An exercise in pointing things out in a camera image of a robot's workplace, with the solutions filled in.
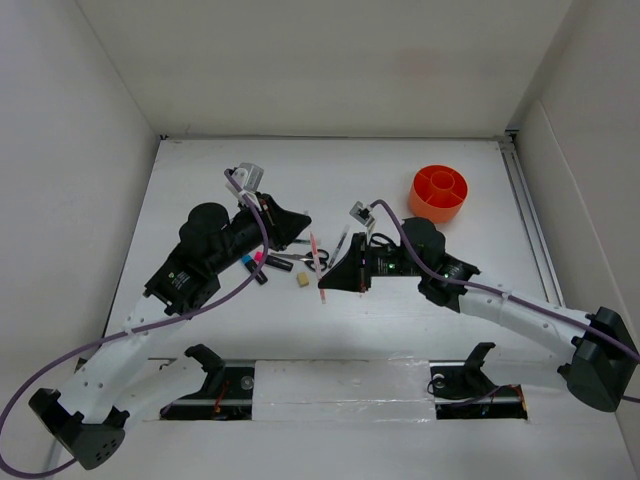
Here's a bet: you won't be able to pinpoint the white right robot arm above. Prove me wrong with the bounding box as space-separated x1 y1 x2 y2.
319 217 639 412

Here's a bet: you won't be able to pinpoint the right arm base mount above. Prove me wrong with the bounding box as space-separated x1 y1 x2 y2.
426 342 528 420

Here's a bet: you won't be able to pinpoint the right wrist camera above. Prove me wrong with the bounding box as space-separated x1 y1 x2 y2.
349 201 376 235

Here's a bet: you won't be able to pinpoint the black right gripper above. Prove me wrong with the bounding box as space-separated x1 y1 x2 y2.
318 232 426 293

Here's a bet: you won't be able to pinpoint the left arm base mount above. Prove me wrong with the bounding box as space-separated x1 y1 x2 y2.
159 344 255 421

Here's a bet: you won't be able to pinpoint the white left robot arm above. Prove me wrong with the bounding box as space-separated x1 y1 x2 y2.
29 194 311 470

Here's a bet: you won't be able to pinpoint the red translucent highlighter pen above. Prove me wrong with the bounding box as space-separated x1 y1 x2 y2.
309 230 326 305

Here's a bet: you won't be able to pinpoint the black gel pen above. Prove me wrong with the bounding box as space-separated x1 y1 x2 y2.
327 224 350 269

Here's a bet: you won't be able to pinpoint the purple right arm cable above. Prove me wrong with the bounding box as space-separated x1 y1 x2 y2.
368 198 640 364

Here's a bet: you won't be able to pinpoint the pink capped black highlighter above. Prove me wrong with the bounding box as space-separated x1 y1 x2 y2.
253 251 294 272

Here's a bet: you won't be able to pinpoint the black handled scissors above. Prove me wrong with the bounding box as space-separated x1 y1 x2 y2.
274 248 330 272

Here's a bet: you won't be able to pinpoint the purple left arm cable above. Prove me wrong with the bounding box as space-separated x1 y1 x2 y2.
0 168 271 474

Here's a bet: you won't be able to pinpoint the orange round compartment container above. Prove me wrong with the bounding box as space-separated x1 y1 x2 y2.
408 165 469 224

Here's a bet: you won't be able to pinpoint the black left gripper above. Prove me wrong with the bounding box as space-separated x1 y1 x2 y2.
210 192 310 275

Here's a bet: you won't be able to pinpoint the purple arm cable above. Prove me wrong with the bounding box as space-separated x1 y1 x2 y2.
368 198 640 364
0 168 271 474

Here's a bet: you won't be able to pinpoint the aluminium rail right side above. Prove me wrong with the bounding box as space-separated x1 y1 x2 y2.
498 131 565 306

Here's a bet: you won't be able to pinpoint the front metal rail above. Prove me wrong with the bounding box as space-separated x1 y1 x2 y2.
144 355 501 416

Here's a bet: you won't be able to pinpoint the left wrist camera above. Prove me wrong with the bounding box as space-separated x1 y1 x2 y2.
228 162 264 193

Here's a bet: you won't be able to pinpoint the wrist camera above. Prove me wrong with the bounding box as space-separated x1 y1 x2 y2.
349 201 376 235
228 162 264 193

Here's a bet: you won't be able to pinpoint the blue capped black highlighter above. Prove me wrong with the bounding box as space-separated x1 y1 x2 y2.
241 255 268 285

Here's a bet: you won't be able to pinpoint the tan eraser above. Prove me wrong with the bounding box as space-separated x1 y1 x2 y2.
296 272 310 288

